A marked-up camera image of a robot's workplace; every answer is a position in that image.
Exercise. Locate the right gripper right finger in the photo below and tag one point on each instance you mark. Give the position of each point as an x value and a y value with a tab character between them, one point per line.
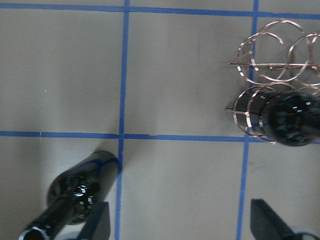
265	223

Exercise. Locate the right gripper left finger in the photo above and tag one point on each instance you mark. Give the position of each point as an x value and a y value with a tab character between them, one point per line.
98	225

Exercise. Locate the dark wine bottle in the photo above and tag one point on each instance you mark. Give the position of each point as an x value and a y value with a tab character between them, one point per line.
290	118
73	195

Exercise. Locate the copper wire bottle basket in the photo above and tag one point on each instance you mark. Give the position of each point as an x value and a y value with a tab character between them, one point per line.
280	57

